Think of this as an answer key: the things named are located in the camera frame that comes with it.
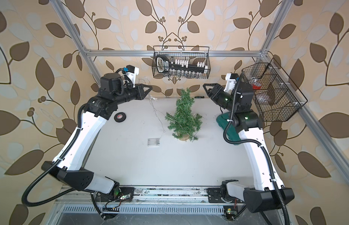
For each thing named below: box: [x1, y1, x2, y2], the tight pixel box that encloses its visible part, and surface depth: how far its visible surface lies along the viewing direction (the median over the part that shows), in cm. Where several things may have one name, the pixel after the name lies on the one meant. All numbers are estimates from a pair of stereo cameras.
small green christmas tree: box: [165, 87, 204, 142], surface depth 77 cm
